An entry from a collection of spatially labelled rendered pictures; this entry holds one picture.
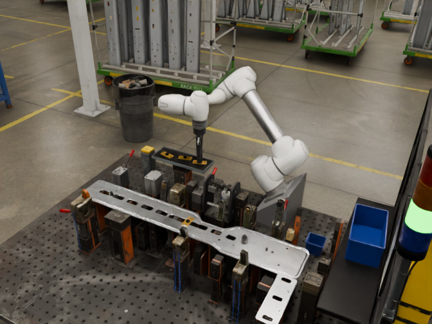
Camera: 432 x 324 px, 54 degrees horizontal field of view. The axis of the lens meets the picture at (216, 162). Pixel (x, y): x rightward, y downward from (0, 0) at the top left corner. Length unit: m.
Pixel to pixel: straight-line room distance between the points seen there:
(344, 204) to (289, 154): 1.74
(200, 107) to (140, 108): 2.68
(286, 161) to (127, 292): 1.22
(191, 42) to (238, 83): 3.58
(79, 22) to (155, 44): 1.42
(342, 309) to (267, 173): 1.08
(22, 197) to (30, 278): 2.00
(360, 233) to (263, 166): 0.76
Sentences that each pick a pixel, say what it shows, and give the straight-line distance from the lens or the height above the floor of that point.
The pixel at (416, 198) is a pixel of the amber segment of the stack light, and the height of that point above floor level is 1.95.
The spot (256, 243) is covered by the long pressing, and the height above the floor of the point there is 1.00.
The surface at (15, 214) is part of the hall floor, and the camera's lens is 4.36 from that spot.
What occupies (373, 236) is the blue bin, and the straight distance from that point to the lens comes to 2.39.
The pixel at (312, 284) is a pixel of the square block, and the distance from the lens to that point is 2.01.
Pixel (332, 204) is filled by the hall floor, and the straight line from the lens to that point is 4.31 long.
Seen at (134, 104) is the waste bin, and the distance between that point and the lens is 4.90.
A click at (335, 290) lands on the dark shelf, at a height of 1.03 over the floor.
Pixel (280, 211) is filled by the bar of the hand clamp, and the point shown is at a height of 1.14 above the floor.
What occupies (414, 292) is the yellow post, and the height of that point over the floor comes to 1.56.
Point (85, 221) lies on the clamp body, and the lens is 2.54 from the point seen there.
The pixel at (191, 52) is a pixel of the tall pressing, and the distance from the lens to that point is 6.38.
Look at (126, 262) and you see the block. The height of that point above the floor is 0.73.
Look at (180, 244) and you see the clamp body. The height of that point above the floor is 1.04.
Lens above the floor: 2.51
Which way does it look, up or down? 32 degrees down
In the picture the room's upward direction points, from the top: 1 degrees clockwise
